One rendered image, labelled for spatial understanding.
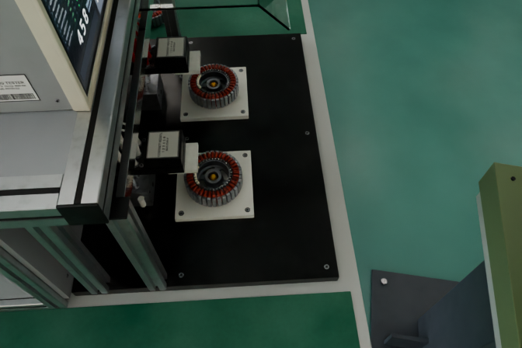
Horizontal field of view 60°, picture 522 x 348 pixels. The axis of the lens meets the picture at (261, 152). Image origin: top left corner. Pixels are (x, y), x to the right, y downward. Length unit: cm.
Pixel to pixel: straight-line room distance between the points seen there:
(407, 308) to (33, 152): 134
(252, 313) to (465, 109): 161
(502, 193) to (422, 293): 81
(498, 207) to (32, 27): 80
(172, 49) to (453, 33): 185
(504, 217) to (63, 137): 74
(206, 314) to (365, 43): 180
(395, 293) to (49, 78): 136
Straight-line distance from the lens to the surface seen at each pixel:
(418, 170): 194
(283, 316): 83
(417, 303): 169
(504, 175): 98
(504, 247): 91
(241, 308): 84
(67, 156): 58
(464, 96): 227
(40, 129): 62
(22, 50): 56
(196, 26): 126
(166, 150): 79
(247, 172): 91
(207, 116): 100
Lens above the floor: 156
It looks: 56 degrees down
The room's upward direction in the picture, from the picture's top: straight up
